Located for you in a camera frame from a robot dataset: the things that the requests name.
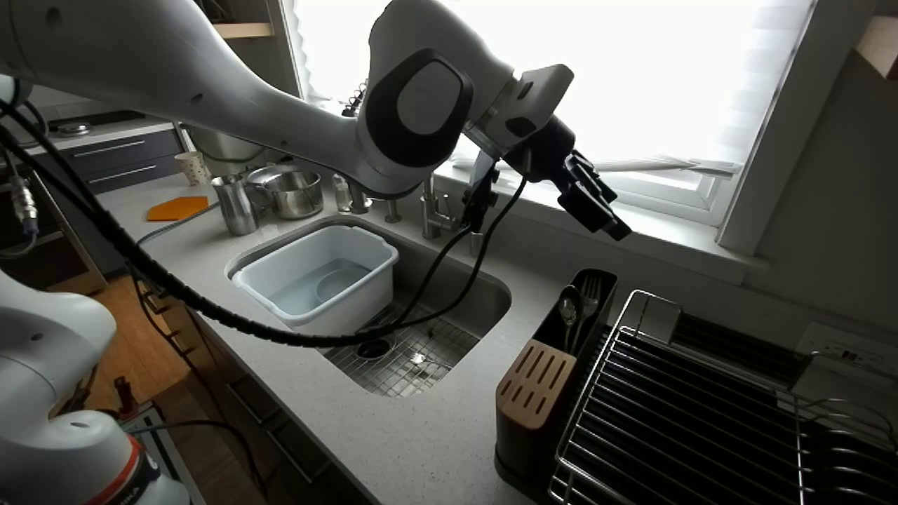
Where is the steel cup on counter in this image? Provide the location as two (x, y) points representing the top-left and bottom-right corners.
(211, 177), (256, 234)

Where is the black cutlery drying rack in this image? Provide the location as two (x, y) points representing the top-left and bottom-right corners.
(493, 269), (618, 501)

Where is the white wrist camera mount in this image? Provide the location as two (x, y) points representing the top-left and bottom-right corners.
(465, 63), (572, 157)

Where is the white plastic wash basin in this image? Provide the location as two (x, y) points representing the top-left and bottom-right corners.
(234, 223), (399, 337)

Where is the orange sponge cloth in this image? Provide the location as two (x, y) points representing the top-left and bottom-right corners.
(145, 196), (207, 222)

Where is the wire sink bottom grid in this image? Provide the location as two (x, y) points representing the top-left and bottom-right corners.
(326, 306), (493, 397)

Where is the black wire dish rack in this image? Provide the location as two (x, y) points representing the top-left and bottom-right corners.
(547, 289), (898, 505)

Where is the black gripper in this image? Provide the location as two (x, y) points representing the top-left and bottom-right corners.
(506, 117), (632, 241)

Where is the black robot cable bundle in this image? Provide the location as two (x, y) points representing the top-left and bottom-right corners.
(0, 93), (530, 351)

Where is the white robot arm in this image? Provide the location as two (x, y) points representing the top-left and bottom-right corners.
(0, 0), (629, 237)

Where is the metal spoon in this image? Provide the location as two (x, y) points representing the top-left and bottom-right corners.
(559, 285), (580, 351)

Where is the metal fork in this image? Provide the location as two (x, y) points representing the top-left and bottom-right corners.
(578, 274), (600, 337)

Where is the chrome spring kitchen faucet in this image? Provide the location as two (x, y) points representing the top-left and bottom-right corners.
(420, 150), (498, 237)

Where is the wooden knife block insert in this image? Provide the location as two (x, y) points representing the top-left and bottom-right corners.
(498, 338), (575, 429)

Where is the steel pot on counter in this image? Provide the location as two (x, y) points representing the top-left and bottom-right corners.
(248, 166), (322, 222)

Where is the steel kitchen sink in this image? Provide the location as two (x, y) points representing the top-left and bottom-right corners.
(227, 209), (514, 397)

